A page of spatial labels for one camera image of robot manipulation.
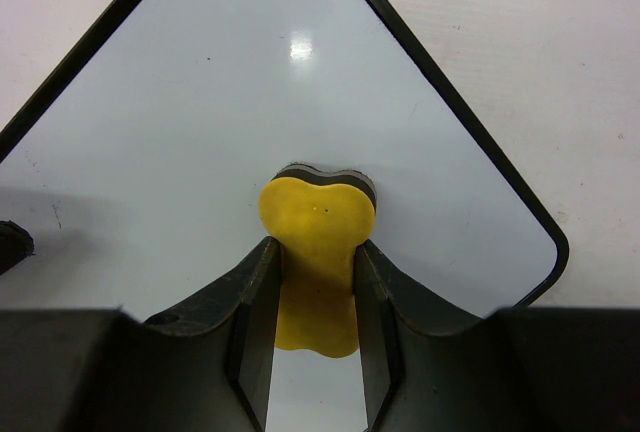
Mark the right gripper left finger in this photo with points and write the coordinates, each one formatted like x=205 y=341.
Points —
x=221 y=346

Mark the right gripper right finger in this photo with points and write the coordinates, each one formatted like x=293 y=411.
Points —
x=396 y=318

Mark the yellow bone-shaped eraser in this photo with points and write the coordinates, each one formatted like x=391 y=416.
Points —
x=319 y=218

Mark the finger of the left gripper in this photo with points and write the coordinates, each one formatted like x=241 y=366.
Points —
x=16 y=244

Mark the black framed whiteboard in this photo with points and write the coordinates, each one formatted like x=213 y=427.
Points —
x=137 y=167

